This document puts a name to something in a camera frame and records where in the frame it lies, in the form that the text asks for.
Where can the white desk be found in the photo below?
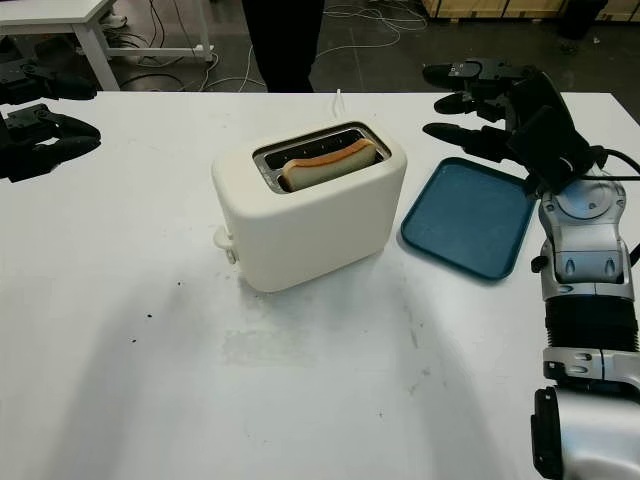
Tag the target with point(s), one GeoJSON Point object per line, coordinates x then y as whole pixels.
{"type": "Point", "coordinates": [50, 12]}

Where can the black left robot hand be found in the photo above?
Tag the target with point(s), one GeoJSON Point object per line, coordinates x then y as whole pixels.
{"type": "Point", "coordinates": [75, 135]}

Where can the person in cream sweater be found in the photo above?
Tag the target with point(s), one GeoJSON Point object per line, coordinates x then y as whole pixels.
{"type": "Point", "coordinates": [285, 45]}

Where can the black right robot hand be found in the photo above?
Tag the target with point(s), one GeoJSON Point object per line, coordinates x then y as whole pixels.
{"type": "Point", "coordinates": [555, 100]}

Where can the toast slice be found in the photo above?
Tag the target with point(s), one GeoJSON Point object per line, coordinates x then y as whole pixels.
{"type": "Point", "coordinates": [325, 167]}

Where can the bystander in dark trousers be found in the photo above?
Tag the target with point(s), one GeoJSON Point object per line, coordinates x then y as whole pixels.
{"type": "Point", "coordinates": [575, 20]}

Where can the teal plastic tray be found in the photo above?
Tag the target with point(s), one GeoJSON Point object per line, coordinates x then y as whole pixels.
{"type": "Point", "coordinates": [465, 220]}

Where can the cream white toaster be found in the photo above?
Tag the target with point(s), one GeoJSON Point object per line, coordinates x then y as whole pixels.
{"type": "Point", "coordinates": [310, 225]}

